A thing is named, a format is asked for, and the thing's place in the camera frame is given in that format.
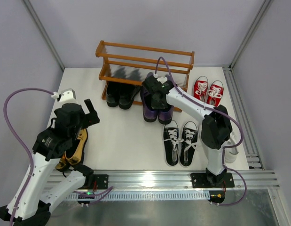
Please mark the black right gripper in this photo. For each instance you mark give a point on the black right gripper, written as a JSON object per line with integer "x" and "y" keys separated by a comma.
{"x": 157, "y": 101}

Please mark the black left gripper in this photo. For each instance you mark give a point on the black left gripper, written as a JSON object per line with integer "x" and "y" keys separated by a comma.
{"x": 89, "y": 117}

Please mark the black patent loafer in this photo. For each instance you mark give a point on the black patent loafer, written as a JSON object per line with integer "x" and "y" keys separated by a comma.
{"x": 127, "y": 94}
{"x": 113, "y": 94}

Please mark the red canvas sneaker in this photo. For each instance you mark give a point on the red canvas sneaker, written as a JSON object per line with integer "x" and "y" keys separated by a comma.
{"x": 201, "y": 88}
{"x": 215, "y": 93}

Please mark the gold loafer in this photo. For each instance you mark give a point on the gold loafer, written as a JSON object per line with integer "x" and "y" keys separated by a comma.
{"x": 76, "y": 152}
{"x": 64, "y": 163}

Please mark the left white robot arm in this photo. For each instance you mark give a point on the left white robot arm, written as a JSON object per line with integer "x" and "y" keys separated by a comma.
{"x": 30, "y": 206}

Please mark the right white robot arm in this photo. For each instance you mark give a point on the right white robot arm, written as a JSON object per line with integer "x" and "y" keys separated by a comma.
{"x": 216, "y": 125}

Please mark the orange wooden shoe shelf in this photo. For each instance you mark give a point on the orange wooden shoe shelf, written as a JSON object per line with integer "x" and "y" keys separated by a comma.
{"x": 130, "y": 64}

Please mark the left black controller box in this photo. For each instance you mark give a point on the left black controller box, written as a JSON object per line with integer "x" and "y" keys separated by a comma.
{"x": 83, "y": 196}

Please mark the black controller box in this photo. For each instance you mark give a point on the black controller box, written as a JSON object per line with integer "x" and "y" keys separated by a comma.
{"x": 217, "y": 196}
{"x": 83, "y": 196}

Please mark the right black controller box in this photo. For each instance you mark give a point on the right black controller box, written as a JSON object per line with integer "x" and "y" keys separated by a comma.
{"x": 217, "y": 196}

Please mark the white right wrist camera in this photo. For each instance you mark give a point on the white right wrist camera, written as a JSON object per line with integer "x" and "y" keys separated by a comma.
{"x": 161, "y": 78}

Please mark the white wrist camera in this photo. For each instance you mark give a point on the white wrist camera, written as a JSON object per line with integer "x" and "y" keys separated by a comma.
{"x": 161, "y": 78}
{"x": 67, "y": 96}

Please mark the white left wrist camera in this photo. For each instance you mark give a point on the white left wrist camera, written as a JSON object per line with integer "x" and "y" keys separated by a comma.
{"x": 67, "y": 96}

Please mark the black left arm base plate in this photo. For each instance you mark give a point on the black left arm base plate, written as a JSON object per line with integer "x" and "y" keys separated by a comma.
{"x": 96, "y": 181}

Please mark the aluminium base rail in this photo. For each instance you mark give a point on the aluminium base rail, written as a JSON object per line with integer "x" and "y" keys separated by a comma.
{"x": 146, "y": 180}

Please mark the left aluminium corner post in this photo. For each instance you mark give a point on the left aluminium corner post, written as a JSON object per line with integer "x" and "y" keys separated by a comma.
{"x": 35, "y": 18}

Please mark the aluminium corner post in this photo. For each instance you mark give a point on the aluminium corner post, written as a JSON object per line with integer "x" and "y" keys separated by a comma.
{"x": 251, "y": 31}
{"x": 35, "y": 18}

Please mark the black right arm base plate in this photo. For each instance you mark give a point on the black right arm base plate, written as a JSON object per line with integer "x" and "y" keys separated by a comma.
{"x": 207, "y": 180}

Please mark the white slotted cable duct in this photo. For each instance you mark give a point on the white slotted cable duct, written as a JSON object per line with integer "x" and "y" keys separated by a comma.
{"x": 156, "y": 195}

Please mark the right side aluminium rail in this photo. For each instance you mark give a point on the right side aluminium rail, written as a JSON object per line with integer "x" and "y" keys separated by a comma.
{"x": 250, "y": 144}

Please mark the right aluminium corner post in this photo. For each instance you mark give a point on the right aluminium corner post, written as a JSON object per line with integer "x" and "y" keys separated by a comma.
{"x": 251, "y": 31}

